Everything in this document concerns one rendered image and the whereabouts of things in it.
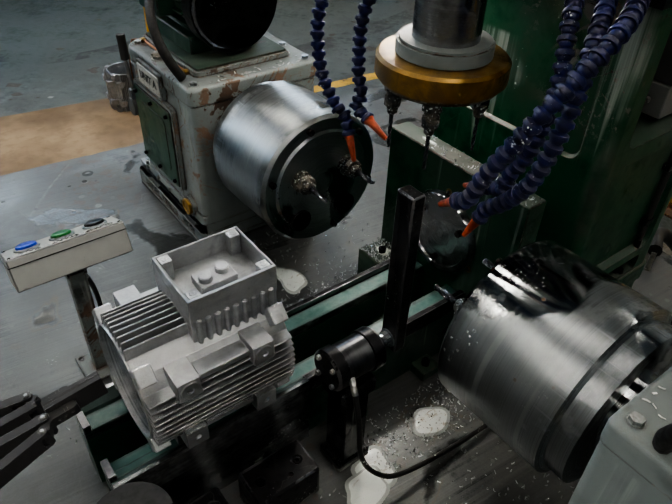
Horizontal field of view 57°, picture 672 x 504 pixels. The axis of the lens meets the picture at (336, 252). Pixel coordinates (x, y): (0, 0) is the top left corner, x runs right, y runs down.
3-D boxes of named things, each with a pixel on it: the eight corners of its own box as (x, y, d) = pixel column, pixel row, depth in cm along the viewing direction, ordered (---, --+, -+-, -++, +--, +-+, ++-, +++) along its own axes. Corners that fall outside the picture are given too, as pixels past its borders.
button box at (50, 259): (121, 244, 102) (110, 213, 100) (134, 250, 96) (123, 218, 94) (10, 283, 93) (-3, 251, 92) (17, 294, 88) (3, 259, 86)
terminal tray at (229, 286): (238, 265, 88) (234, 224, 83) (279, 309, 81) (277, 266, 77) (158, 299, 82) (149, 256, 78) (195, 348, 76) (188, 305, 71)
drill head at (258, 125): (282, 148, 146) (279, 42, 131) (383, 224, 124) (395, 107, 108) (184, 180, 134) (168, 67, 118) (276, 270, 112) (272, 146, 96)
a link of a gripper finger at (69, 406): (32, 421, 72) (40, 440, 70) (74, 397, 74) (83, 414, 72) (37, 428, 73) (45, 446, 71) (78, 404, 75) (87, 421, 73)
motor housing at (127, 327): (231, 325, 100) (221, 230, 88) (297, 404, 88) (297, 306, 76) (109, 382, 90) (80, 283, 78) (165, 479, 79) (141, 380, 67)
